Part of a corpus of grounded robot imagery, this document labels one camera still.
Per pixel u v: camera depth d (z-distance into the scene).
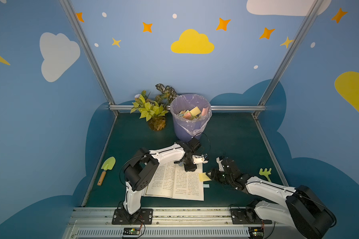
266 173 0.90
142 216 0.74
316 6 0.69
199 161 0.81
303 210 0.42
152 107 0.91
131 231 0.72
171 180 0.83
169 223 0.74
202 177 0.87
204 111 0.92
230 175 0.69
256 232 0.72
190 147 0.73
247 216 0.68
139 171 0.49
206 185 0.84
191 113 1.01
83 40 0.79
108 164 0.93
